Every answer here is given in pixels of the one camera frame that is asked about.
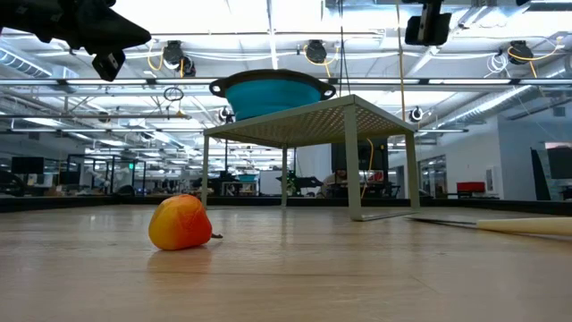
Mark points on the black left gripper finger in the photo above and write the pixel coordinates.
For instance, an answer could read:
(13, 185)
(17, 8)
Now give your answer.
(111, 31)
(108, 66)

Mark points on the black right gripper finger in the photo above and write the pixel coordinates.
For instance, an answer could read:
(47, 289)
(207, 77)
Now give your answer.
(428, 27)

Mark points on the blue grey collapsible colander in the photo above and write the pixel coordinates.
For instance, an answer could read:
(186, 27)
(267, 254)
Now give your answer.
(272, 96)

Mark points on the background black robot arm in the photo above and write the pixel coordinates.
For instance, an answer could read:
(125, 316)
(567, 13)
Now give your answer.
(306, 181)

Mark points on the black monitor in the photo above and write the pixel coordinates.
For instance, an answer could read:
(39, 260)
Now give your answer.
(27, 165)

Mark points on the black cabinet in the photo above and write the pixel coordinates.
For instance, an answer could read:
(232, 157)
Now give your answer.
(380, 152)

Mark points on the pale green perforated metal rack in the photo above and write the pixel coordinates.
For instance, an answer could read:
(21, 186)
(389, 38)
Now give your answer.
(313, 129)

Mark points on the red box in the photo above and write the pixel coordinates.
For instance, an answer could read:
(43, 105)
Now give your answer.
(470, 187)

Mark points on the person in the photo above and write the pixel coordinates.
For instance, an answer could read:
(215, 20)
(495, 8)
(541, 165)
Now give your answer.
(335, 181)

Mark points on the silver ventilation duct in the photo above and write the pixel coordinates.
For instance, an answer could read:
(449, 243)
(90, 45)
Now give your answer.
(465, 114)
(27, 67)

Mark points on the black aluminium frame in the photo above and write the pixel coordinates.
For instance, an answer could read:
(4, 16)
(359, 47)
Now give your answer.
(40, 202)

